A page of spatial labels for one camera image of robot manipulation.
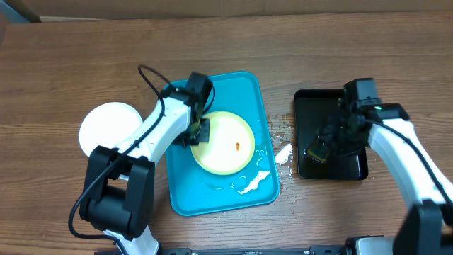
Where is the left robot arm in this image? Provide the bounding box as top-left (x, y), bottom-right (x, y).
top-left (68, 72), bottom-right (215, 254)

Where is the teal plastic tray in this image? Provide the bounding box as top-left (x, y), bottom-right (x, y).
top-left (165, 71), bottom-right (280, 216)

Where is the green yellow sponge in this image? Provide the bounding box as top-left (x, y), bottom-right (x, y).
top-left (306, 138), bottom-right (331, 163)

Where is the white foam blob on table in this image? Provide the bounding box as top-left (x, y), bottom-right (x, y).
top-left (275, 144), bottom-right (292, 164)

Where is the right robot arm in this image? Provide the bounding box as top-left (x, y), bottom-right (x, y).
top-left (306, 78), bottom-right (452, 254)

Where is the white plate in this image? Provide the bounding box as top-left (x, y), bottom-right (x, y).
top-left (79, 102), bottom-right (142, 157)

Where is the light green plate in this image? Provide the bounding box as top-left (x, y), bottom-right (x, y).
top-left (190, 111), bottom-right (255, 176)

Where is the white soap smear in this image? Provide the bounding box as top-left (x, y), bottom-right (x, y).
top-left (238, 171), bottom-right (270, 195)

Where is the black rectangular tray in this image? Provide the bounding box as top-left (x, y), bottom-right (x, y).
top-left (294, 89), bottom-right (369, 181)

